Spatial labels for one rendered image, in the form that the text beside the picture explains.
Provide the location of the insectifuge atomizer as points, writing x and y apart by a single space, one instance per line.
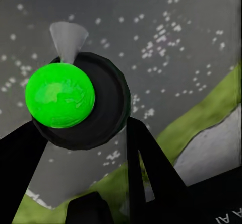
80 100

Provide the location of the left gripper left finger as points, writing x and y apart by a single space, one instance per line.
20 153

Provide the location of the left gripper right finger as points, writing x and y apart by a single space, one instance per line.
176 204

